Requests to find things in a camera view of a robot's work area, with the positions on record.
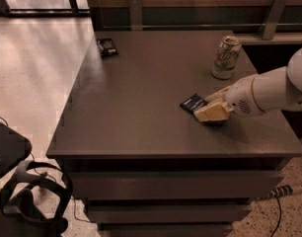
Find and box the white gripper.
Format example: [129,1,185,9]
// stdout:
[194,75,264,122]

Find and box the dark blue rxbar blueberry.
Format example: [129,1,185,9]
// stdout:
[180,94,207,114]

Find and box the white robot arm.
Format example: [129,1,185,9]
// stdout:
[194,48,302,122]

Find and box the dark rxbar chocolate wrapper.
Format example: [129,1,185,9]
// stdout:
[96,39,117,57]

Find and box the green white soda can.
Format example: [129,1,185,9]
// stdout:
[211,36,241,80]

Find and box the dark drawer cabinet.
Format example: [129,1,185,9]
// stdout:
[47,31,302,237]

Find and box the black side table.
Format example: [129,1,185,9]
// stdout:
[0,122,32,179]

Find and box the black vr headset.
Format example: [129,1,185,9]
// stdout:
[0,161,73,237]

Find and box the striped floor cable connector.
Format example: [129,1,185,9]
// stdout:
[259,184,302,200]

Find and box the right metal rail bracket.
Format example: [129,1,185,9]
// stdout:
[260,0,288,40]

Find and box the black floor cable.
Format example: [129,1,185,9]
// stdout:
[268,196,283,237]

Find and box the thin headset cable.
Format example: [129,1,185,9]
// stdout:
[29,151,93,224]

